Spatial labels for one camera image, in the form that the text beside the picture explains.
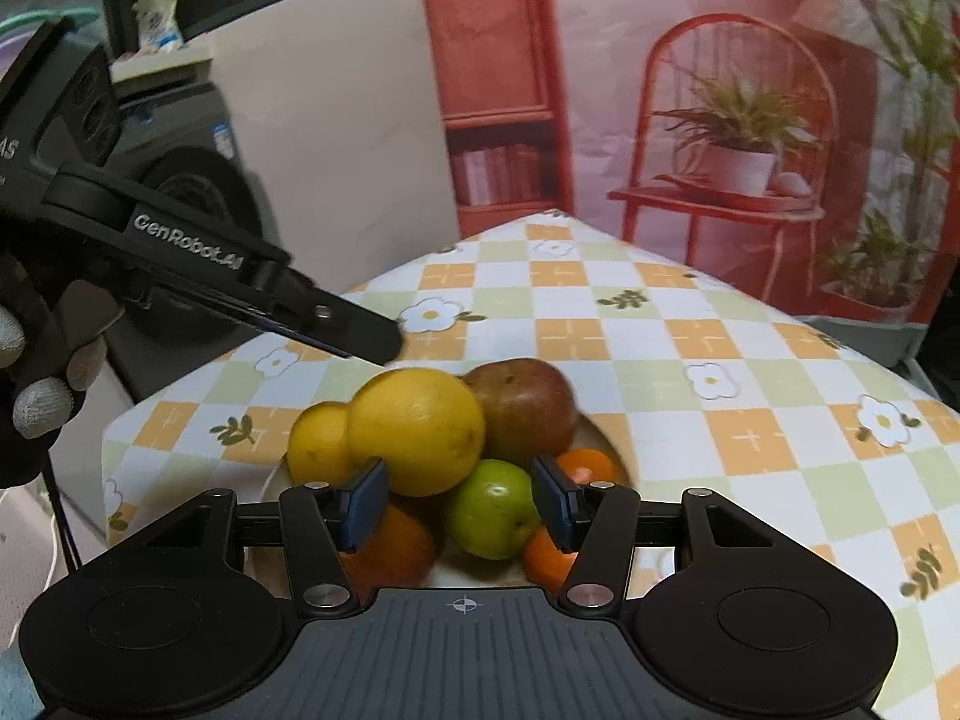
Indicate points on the printed backdrop cloth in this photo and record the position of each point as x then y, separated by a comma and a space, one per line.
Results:
600, 52

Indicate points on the cream plate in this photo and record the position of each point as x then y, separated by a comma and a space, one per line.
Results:
457, 575

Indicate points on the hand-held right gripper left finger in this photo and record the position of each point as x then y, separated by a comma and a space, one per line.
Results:
364, 508

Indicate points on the white printed packet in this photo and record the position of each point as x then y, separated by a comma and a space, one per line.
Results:
157, 15

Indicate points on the small tangerine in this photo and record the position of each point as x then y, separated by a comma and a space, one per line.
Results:
544, 559
589, 465

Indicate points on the white panel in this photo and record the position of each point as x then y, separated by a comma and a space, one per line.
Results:
337, 127

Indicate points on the large lemon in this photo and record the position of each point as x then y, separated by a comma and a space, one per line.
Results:
416, 427

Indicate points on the red-brown apple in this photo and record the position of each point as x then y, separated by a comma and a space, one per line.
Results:
525, 405

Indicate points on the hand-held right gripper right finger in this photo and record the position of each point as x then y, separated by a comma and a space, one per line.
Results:
551, 506

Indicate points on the small lemon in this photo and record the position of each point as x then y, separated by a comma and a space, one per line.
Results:
319, 446

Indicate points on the checked flower tablecloth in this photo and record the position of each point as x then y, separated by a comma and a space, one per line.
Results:
750, 405

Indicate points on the person's left hand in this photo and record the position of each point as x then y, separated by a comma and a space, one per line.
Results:
45, 397

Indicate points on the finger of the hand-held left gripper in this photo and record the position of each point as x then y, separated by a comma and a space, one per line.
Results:
337, 322

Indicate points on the large green lime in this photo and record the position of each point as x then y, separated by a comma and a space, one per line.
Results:
491, 510

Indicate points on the large orange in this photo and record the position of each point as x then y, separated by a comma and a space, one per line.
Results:
397, 547

